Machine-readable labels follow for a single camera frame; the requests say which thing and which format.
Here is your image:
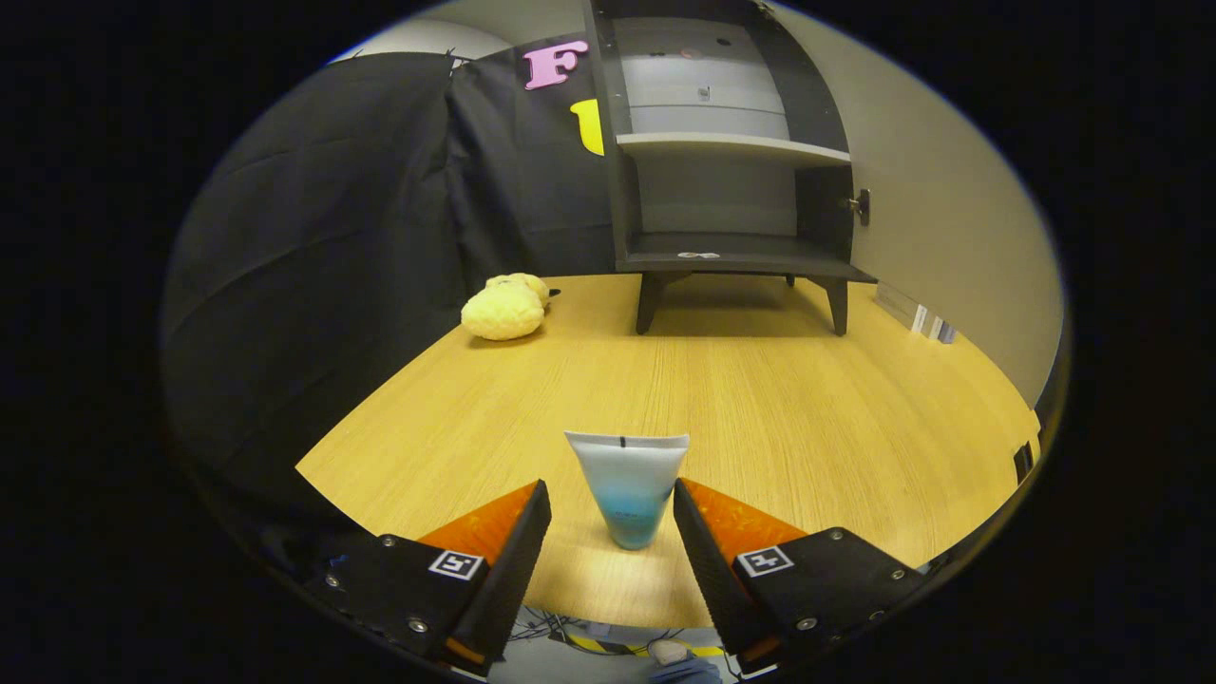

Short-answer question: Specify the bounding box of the black backdrop cloth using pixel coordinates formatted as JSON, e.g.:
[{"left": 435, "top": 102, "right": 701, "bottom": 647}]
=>
[{"left": 161, "top": 38, "right": 618, "bottom": 571}]

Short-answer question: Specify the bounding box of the white blue cosmetic tube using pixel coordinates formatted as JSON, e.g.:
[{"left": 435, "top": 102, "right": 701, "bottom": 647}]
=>
[{"left": 564, "top": 430, "right": 691, "bottom": 551}]

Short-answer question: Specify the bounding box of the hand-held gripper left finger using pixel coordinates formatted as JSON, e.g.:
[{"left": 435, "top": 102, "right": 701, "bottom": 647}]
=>
[{"left": 304, "top": 480, "right": 553, "bottom": 677}]

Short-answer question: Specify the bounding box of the beige cabinet door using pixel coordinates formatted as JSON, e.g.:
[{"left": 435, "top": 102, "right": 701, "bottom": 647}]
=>
[{"left": 760, "top": 0, "right": 1065, "bottom": 411}]

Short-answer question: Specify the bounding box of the yellow plush toy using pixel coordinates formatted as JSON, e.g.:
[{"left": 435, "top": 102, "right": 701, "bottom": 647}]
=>
[{"left": 461, "top": 274, "right": 552, "bottom": 342}]

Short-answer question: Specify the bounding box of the yellow black striped tape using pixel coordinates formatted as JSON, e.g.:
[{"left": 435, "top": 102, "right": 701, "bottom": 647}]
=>
[{"left": 560, "top": 635, "right": 728, "bottom": 659}]

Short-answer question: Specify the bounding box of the black cables bundle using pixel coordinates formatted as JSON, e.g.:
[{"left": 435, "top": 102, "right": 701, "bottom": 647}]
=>
[{"left": 513, "top": 613, "right": 595, "bottom": 649}]

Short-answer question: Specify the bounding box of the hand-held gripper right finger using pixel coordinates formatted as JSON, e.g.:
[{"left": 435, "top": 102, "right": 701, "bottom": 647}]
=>
[{"left": 673, "top": 478, "right": 937, "bottom": 677}]

